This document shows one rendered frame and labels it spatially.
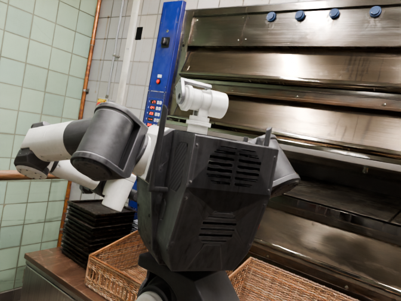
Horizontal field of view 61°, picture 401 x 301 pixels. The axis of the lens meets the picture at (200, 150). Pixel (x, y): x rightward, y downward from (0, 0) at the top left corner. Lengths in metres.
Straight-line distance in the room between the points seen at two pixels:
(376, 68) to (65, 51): 1.95
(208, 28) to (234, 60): 0.28
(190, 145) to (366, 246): 1.13
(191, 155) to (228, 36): 1.41
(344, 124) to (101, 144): 1.16
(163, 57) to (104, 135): 1.48
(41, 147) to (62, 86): 1.75
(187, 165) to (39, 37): 2.00
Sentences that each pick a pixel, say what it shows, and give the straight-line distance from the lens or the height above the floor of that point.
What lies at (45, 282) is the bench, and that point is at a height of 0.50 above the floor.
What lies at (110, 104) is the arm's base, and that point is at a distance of 0.76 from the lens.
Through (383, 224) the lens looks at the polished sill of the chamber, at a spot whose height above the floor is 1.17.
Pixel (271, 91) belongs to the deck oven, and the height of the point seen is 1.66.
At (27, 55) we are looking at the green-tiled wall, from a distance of 2.49.
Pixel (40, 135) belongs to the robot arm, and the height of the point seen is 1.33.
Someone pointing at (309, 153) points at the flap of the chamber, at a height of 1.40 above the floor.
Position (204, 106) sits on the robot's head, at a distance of 0.84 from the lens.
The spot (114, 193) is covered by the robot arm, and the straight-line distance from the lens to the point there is 1.06.
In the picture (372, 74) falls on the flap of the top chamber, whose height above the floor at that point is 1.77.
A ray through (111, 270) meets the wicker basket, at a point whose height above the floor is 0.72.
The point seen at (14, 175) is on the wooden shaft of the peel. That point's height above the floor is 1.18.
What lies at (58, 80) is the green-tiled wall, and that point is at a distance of 2.59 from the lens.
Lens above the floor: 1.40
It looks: 3 degrees down
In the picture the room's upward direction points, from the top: 10 degrees clockwise
